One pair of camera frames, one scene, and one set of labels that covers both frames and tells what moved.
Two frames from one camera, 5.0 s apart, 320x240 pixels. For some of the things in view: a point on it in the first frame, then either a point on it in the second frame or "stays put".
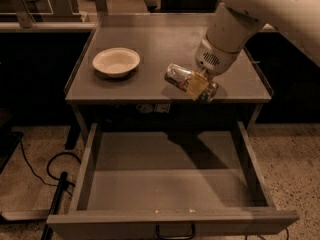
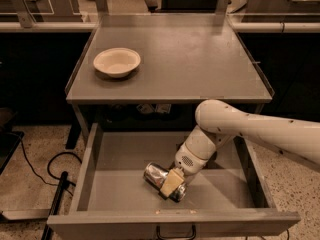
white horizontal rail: x=49 y=26 stays put
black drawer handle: x=175 y=237 stays put
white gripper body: x=213 y=60 to x=185 y=160
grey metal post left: x=23 y=13 stays put
